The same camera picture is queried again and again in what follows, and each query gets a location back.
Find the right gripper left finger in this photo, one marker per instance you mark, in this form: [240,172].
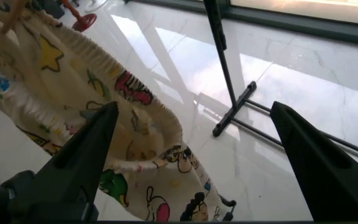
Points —
[73,174]

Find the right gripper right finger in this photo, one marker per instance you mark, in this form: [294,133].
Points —
[331,186]

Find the black clothes rack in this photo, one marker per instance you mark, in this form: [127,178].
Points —
[217,37]

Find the pink clothes hanger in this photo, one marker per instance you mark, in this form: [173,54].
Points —
[12,17]

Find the cream printed garment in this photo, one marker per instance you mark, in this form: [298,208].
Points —
[73,71]

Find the window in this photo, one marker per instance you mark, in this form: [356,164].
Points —
[291,23]

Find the red round-footed stand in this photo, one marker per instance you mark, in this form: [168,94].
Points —
[84,21]

